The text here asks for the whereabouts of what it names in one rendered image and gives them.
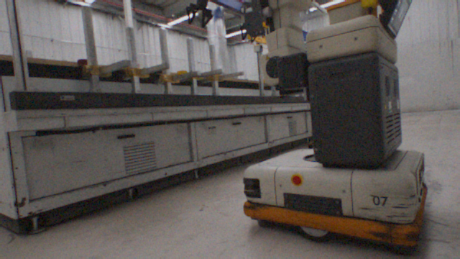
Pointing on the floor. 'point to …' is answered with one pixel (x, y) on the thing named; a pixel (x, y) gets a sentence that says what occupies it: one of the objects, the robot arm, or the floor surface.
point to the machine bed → (123, 149)
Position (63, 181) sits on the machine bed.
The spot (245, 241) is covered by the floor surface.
